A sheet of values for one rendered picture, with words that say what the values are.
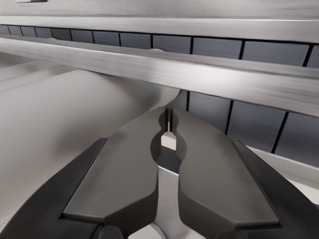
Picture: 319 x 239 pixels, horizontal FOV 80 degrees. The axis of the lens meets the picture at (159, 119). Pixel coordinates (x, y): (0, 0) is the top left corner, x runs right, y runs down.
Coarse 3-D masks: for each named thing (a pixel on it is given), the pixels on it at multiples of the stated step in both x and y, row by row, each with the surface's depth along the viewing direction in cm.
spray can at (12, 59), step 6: (0, 54) 18; (6, 54) 19; (12, 54) 19; (0, 60) 18; (6, 60) 19; (12, 60) 19; (18, 60) 19; (24, 60) 20; (30, 60) 20; (36, 60) 21; (0, 66) 18
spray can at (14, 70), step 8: (16, 64) 17; (24, 64) 17; (32, 64) 17; (40, 64) 18; (48, 64) 18; (56, 64) 19; (0, 72) 16; (8, 72) 16; (16, 72) 16; (24, 72) 16; (32, 72) 17; (0, 80) 15
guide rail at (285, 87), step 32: (64, 64) 12; (96, 64) 10; (128, 64) 9; (160, 64) 8; (192, 64) 7; (224, 64) 7; (256, 64) 7; (224, 96) 7; (256, 96) 6; (288, 96) 6
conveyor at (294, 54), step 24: (144, 48) 18; (168, 48) 16; (192, 48) 16; (216, 48) 14; (240, 48) 13; (264, 48) 13; (288, 48) 12; (312, 48) 11; (192, 96) 17; (216, 120) 17; (240, 120) 16; (264, 120) 15; (288, 120) 14; (312, 120) 13; (264, 144) 15; (288, 144) 14; (312, 144) 14
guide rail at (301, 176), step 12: (168, 132) 17; (168, 144) 16; (264, 156) 14; (276, 168) 13; (288, 168) 13; (300, 168) 13; (288, 180) 12; (300, 180) 12; (312, 180) 12; (312, 192) 12
